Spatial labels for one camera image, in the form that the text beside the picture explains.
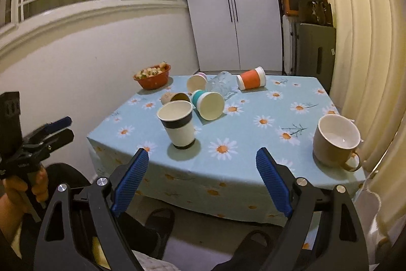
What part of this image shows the white black-banded paper cup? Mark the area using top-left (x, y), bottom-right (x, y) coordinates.
top-left (157, 100), bottom-right (195, 149)

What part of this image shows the teal-banded paper cup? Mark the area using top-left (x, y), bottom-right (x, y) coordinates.
top-left (191, 89), bottom-right (225, 121)

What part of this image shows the orange paper cup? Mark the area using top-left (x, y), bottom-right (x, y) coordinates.
top-left (236, 66), bottom-right (266, 91)

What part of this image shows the brown kraft paper cup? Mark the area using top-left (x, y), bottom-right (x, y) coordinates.
top-left (160, 92), bottom-right (190, 105)

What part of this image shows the pink-banded paper cup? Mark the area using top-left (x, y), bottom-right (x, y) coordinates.
top-left (187, 72), bottom-right (207, 93)

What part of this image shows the person's left hand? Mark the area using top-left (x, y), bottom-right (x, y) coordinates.
top-left (1, 166), bottom-right (49, 244)

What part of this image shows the black slipper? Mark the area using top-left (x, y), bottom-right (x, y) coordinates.
top-left (145, 209), bottom-right (175, 259)

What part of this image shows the light blue daisy tablecloth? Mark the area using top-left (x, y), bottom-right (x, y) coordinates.
top-left (87, 76), bottom-right (365, 226)

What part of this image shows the large beige ceramic mug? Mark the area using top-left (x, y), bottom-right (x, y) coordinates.
top-left (312, 114), bottom-right (361, 172)

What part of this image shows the yellowish quilted cushion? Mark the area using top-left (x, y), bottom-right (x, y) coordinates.
top-left (132, 250), bottom-right (180, 271)

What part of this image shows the clear glass tumbler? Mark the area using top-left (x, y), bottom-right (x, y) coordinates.
top-left (205, 71), bottom-right (238, 98)

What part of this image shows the red bowl with food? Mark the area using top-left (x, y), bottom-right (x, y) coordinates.
top-left (133, 62), bottom-right (171, 90)

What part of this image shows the dark grey folded panel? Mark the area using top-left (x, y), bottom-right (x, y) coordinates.
top-left (295, 23), bottom-right (336, 92)

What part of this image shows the white wardrobe cabinet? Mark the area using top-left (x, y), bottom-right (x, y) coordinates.
top-left (187, 0), bottom-right (282, 74)

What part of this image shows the cream curtain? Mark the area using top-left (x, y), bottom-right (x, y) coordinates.
top-left (329, 0), bottom-right (405, 264)

